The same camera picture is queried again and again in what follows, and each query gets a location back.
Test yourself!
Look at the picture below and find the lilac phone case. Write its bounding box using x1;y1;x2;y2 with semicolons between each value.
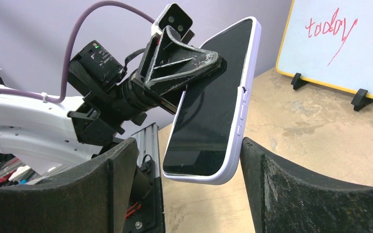
162;17;262;185

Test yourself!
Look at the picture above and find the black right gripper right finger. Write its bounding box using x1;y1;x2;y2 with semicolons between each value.
240;137;373;233

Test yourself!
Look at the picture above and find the aluminium front rail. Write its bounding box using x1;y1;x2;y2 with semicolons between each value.
122;122;166;233

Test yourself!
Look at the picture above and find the yellow framed whiteboard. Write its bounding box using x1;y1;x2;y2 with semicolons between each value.
275;0;373;99

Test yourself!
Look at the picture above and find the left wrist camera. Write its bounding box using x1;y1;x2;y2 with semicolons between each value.
153;2;193;39

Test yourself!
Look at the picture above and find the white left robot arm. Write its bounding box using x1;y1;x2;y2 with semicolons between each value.
0;26;222;172

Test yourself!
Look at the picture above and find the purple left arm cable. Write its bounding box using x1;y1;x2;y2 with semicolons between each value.
0;0;156;104

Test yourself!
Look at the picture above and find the black smartphone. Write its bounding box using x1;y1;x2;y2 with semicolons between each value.
163;19;254;176

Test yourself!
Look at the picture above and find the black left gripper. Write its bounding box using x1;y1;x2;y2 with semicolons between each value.
124;26;222;115

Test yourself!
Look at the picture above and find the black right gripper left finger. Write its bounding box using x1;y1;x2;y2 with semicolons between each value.
0;138;139;233

